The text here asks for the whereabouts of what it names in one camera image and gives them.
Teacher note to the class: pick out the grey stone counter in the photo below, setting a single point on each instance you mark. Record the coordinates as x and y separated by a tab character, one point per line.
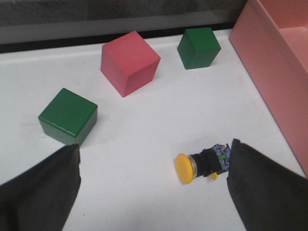
37	20

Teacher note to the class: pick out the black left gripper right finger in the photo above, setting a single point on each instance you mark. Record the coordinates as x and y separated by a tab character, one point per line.
267	196

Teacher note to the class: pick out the yellow push button switch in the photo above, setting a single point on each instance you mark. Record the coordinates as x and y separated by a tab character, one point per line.
210	162

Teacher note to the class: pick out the pink wooden cube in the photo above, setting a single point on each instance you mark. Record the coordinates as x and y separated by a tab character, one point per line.
129	63

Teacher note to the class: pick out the right green wooden cube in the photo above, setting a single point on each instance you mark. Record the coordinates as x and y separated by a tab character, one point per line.
198	48

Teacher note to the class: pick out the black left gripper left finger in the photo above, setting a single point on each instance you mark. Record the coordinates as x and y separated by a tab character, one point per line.
41	198

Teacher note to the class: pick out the left green wooden cube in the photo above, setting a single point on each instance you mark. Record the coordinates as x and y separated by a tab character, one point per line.
69	118

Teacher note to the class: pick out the pink plastic bin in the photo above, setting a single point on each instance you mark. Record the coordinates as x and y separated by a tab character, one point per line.
271	39

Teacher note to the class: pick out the green wooden cube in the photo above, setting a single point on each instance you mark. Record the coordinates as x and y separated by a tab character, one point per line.
69	118
198	48

